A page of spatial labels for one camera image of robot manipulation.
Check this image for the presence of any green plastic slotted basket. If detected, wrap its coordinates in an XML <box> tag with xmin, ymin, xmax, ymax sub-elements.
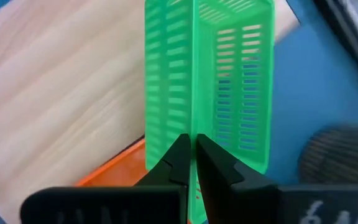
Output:
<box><xmin>144</xmin><ymin>0</ymin><xmax>275</xmax><ymax>224</ymax></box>

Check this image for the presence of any black metal wooden shelf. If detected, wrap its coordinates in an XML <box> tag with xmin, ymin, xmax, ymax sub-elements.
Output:
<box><xmin>0</xmin><ymin>0</ymin><xmax>301</xmax><ymax>224</ymax></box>

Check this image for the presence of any orange plastic slotted basket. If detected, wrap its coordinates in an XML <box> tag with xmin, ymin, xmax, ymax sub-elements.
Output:
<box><xmin>75</xmin><ymin>138</ymin><xmax>150</xmax><ymax>187</ymax></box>

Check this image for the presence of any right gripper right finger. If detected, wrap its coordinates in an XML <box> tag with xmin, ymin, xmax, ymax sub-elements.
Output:
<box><xmin>196</xmin><ymin>133</ymin><xmax>279</xmax><ymax>224</ymax></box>

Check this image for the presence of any black aluminium table frame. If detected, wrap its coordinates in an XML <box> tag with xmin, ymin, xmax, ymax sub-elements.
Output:
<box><xmin>312</xmin><ymin>0</ymin><xmax>358</xmax><ymax>94</ymax></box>

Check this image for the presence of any potted plant dark ribbed pot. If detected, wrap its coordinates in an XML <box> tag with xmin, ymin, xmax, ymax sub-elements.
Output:
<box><xmin>297</xmin><ymin>125</ymin><xmax>358</xmax><ymax>185</ymax></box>

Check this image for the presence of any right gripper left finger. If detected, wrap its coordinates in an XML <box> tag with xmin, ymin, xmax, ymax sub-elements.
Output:
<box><xmin>135</xmin><ymin>133</ymin><xmax>191</xmax><ymax>187</ymax></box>

